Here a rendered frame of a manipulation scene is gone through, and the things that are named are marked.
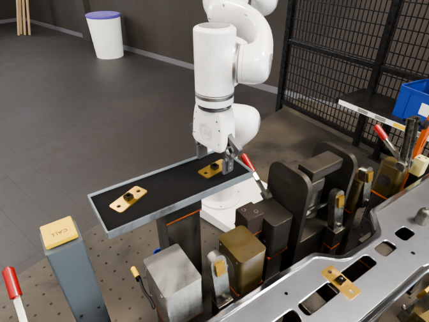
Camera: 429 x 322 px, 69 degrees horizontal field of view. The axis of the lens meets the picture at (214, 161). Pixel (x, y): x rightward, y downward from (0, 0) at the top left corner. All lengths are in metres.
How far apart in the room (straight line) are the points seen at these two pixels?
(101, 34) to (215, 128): 5.31
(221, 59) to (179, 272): 0.41
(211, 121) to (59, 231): 0.38
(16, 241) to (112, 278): 1.43
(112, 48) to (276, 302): 5.54
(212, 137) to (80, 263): 0.38
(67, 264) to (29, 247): 1.73
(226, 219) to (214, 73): 0.74
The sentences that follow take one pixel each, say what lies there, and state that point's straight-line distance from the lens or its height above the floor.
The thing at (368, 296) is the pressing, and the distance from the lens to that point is 0.81.
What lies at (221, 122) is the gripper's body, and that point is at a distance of 0.67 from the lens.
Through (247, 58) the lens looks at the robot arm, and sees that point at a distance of 0.63.
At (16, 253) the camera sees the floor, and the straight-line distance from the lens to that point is 2.45.
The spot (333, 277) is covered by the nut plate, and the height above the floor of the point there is 1.00.
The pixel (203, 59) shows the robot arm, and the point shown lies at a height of 1.45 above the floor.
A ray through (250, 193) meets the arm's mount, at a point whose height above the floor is 0.74.
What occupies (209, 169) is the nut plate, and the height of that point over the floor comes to 1.16.
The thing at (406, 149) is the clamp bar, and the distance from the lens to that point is 1.11.
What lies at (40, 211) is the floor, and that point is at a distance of 2.69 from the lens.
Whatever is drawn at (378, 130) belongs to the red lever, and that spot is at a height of 1.14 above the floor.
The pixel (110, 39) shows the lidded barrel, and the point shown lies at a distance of 5.93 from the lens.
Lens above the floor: 1.63
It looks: 34 degrees down
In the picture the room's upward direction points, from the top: straight up
